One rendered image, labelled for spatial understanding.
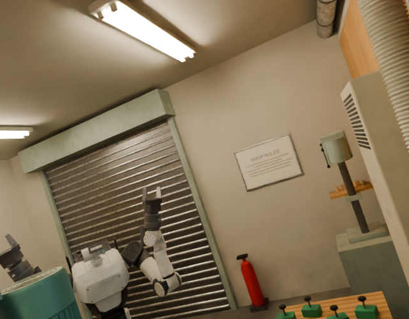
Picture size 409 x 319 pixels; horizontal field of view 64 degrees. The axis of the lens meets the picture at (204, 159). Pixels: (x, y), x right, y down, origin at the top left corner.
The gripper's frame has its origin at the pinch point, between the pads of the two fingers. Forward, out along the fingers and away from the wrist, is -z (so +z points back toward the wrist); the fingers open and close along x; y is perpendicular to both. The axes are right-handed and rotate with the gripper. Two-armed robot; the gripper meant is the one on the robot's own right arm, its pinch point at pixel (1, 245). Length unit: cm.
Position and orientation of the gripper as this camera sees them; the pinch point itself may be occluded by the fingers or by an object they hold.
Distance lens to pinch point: 172.0
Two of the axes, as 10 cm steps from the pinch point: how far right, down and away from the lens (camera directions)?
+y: -0.6, 2.5, -9.7
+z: 4.9, 8.5, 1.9
